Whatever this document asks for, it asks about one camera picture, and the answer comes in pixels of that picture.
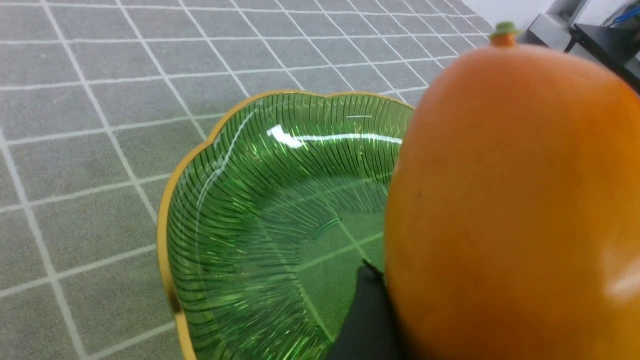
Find black equipment in background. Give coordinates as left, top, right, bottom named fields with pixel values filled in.
left=519, top=0, right=640, bottom=92

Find orange toy mango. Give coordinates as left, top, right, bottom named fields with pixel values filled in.
left=384, top=22, right=640, bottom=360

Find green glass leaf plate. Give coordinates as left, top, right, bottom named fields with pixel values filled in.
left=157, top=89, right=414, bottom=360

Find grey checked tablecloth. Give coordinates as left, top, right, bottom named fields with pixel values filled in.
left=1, top=0, right=493, bottom=360

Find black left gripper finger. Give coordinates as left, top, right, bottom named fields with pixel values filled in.
left=326, top=263, right=401, bottom=360

